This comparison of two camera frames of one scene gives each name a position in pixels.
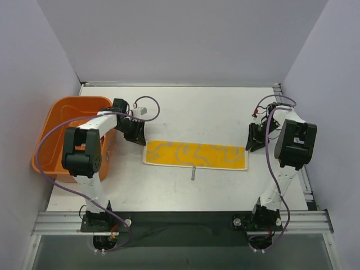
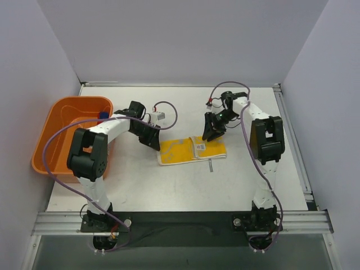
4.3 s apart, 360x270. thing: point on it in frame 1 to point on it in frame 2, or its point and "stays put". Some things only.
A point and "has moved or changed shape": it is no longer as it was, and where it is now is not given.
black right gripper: (257, 135) to (216, 124)
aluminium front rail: (70, 223) stays put
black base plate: (184, 229) stays put
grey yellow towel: (194, 154) has moved or changed shape
